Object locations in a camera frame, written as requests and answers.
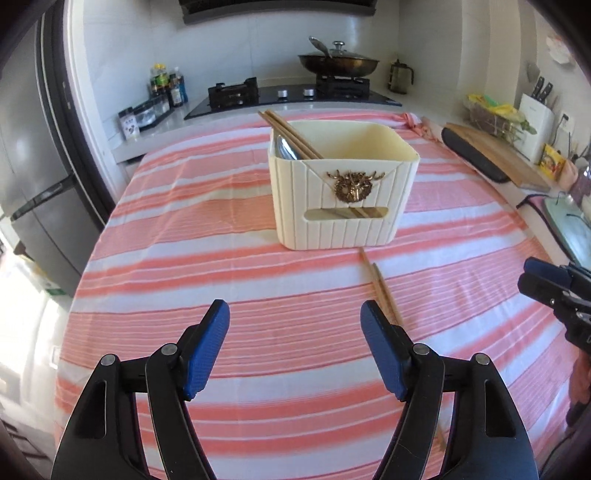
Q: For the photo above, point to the steel ladle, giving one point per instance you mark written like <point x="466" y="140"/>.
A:
<point x="321" y="46"/>

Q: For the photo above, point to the glass wok lid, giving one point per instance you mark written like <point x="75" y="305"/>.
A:
<point x="339" y="48"/>

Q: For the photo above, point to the white knife block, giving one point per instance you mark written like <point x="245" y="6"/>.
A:
<point x="538" y="124"/>

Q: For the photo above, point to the black wok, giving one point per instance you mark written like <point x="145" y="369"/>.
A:
<point x="341" y="67"/>

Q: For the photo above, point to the large steel spoon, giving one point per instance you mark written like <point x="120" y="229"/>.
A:
<point x="286" y="147"/>

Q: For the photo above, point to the black gas stove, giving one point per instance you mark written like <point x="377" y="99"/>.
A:
<point x="286" y="97"/>

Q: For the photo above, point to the round glass plate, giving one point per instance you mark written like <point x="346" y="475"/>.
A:
<point x="570" y="230"/>

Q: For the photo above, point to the grey refrigerator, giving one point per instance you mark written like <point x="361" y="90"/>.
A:
<point x="41" y="161"/>

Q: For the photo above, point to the long black pad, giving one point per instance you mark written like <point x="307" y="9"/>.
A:
<point x="471" y="150"/>

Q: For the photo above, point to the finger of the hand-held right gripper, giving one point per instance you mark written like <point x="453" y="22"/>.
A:
<point x="538" y="290"/>
<point x="547" y="272"/>

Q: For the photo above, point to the yellow snack packet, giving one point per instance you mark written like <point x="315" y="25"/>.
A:
<point x="551" y="161"/>

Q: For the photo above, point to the white wall socket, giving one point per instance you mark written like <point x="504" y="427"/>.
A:
<point x="565" y="123"/>

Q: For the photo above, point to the range hood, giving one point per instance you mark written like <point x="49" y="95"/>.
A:
<point x="277" y="9"/>

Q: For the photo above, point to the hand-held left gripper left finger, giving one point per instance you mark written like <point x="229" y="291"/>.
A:
<point x="207" y="346"/>

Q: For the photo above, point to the pink striped tablecloth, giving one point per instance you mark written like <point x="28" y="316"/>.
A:
<point x="207" y="254"/>

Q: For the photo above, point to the pink container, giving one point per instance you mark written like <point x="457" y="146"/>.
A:
<point x="577" y="182"/>

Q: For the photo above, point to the clear plastic container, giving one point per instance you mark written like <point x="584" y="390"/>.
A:
<point x="150" y="113"/>

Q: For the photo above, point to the yellow-capped oil bottle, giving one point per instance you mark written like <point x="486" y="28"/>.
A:
<point x="158" y="85"/>

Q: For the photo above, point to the cream ribbed utensil holder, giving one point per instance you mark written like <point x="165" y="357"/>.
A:
<point x="314" y="194"/>

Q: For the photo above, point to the bag of vegetables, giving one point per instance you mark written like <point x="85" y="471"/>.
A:
<point x="498" y="115"/>

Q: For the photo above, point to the dark sauce bottle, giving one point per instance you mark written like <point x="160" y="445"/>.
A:
<point x="177" y="90"/>

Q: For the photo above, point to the glass pitcher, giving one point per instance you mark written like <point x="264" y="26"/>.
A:
<point x="399" y="78"/>

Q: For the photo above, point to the wooden cutting board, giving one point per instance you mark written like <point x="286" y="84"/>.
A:
<point x="517" y="159"/>

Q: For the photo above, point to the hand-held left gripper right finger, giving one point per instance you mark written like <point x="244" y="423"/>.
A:
<point x="383" y="346"/>

